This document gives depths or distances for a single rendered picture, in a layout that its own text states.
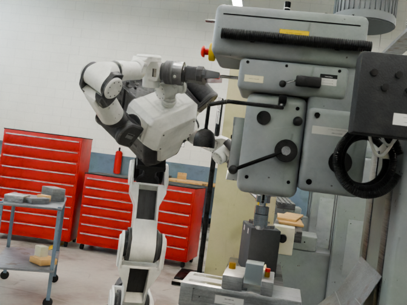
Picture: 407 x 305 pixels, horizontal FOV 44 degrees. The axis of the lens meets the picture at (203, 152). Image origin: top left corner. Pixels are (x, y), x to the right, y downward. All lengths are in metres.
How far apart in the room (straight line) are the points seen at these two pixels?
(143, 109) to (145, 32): 9.43
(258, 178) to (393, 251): 0.44
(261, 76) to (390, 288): 0.72
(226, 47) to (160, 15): 9.83
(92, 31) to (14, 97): 2.34
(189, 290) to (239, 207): 1.95
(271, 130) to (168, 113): 0.54
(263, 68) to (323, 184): 0.40
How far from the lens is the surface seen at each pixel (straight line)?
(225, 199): 3.41
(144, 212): 2.22
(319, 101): 1.58
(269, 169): 1.57
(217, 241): 3.45
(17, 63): 12.27
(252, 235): 2.00
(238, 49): 1.59
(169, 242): 6.34
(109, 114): 1.78
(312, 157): 1.56
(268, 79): 1.58
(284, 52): 1.58
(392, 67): 1.36
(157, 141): 1.98
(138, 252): 2.14
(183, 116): 2.01
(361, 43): 1.57
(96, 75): 1.68
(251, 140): 1.58
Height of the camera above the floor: 1.41
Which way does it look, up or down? level
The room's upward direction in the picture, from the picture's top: 7 degrees clockwise
